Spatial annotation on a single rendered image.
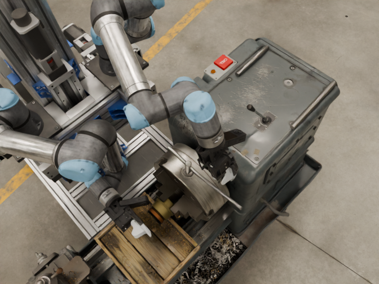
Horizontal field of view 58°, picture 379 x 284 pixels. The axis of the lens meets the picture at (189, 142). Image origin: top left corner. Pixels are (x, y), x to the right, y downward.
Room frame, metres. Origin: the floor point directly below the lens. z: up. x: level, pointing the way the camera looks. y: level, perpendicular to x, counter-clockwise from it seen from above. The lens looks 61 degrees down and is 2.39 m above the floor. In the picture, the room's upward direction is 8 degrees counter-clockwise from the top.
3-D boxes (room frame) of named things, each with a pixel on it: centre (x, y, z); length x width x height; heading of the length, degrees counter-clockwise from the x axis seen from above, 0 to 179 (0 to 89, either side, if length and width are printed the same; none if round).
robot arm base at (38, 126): (0.86, 0.69, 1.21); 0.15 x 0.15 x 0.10
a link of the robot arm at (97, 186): (0.58, 0.40, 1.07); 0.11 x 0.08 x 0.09; 38
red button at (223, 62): (0.99, -0.19, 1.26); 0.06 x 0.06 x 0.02; 38
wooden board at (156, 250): (0.36, 0.24, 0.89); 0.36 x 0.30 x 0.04; 38
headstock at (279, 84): (0.80, -0.28, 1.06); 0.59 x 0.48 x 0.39; 128
